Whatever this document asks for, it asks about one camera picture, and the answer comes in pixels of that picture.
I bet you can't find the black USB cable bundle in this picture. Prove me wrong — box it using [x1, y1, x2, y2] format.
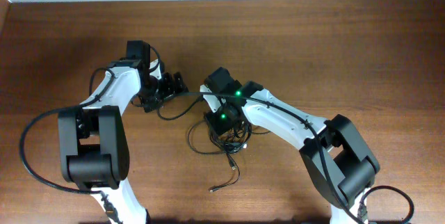
[186, 119, 272, 156]

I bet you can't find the thin black cable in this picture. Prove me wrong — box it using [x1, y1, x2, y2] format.
[208, 152, 241, 193]

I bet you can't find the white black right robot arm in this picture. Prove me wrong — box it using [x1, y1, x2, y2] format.
[200, 80, 380, 223]

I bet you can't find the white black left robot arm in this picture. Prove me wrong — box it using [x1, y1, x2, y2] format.
[58, 59, 188, 223]

